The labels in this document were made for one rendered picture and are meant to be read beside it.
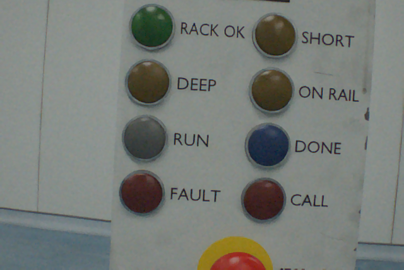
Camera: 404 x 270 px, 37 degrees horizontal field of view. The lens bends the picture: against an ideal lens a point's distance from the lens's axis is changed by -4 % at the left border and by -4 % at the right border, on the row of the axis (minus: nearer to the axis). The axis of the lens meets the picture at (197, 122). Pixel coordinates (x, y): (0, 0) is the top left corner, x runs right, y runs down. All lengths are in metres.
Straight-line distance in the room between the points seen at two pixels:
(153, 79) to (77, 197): 3.86
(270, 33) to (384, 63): 3.61
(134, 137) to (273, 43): 0.11
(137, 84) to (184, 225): 0.10
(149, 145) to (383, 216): 3.71
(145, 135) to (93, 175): 3.79
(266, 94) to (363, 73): 0.07
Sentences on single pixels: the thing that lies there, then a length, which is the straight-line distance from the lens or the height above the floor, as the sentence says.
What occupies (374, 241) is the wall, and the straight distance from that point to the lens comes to 4.11.
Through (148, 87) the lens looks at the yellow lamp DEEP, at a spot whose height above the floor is 1.00.
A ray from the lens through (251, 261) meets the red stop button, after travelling 0.40.
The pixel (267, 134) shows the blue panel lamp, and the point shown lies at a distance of 0.41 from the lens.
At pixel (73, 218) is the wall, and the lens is 4.28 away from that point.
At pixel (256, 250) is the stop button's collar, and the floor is 0.89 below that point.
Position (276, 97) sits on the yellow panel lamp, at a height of 1.00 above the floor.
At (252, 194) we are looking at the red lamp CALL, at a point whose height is 0.93.
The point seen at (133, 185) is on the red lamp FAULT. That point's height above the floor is 0.94.
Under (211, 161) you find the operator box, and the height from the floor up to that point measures 0.95.
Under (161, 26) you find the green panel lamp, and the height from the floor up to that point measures 1.04.
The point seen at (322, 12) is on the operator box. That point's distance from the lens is 0.43.
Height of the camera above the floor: 1.00
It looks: 3 degrees down
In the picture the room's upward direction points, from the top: 4 degrees clockwise
